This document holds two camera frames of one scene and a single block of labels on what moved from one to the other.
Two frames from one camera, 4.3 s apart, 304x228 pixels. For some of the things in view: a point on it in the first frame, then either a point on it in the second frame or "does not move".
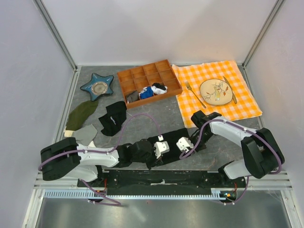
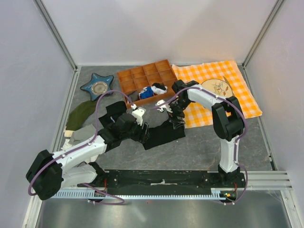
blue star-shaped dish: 98,86 does not move
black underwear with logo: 115,116 does not move
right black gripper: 198,148 → 175,125
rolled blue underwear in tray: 147,92 does not move
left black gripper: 155,161 → 142,136
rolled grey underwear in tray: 132,96 does not move
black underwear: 175,151 → 163,134
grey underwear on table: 85,135 does not move
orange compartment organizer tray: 146,84 does not move
